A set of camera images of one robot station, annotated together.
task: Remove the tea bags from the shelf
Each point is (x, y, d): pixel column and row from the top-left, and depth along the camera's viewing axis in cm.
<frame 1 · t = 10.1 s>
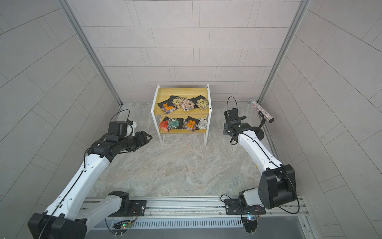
left hand: (152, 137, 76), fingers open
right hand: (230, 126, 86), fingers closed
glitter roller on black stand: (265, 115, 86), point 20 cm above the table
orange label black tea bag: (167, 106, 73), point 32 cm above the table
beige label tea bag: (177, 101, 75), point 32 cm above the table
yellow olive tea bag: (202, 103, 74), point 33 cm above the table
red tea bag: (164, 124, 86), point 16 cm above the table
green label floral tea bag: (175, 123, 86), point 16 cm above the table
orange label lower tea bag: (190, 123, 86), point 16 cm above the table
white patterned tea bag: (202, 123, 86), point 16 cm above the table

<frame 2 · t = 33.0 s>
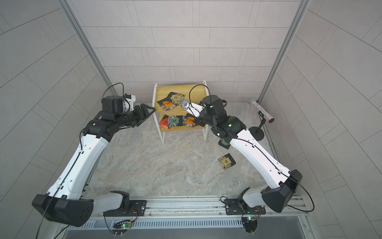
left hand: (154, 110, 70), fingers open
right hand: (193, 105, 69), fingers closed
yellow olive tea bag: (227, 161, 88), on the table
green label top tea bag: (223, 143, 96), on the table
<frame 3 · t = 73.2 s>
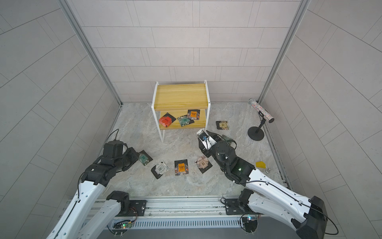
left hand: (143, 151, 77), fingers closed
right hand: (202, 135, 71), fingers open
orange label black tea bag: (181, 167, 86), on the table
green label floral tea bag: (184, 120, 88), point 16 cm above the table
orange label lower tea bag: (194, 114, 91), point 16 cm above the table
green label top tea bag: (144, 158, 76), point 13 cm above the table
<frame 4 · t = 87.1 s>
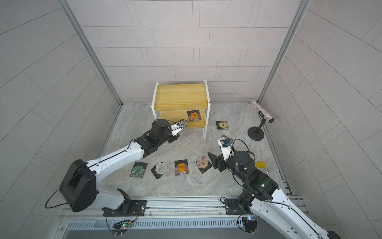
left hand: (179, 124, 83), fingers closed
right hand: (213, 151, 70), fingers open
green label top tea bag: (139, 169, 84), on the table
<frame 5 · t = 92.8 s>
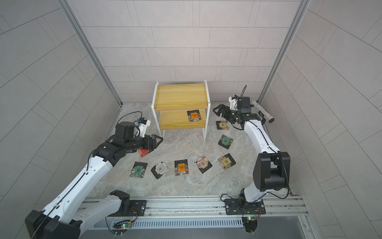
left hand: (160, 138, 74), fingers open
right hand: (218, 111, 85), fingers open
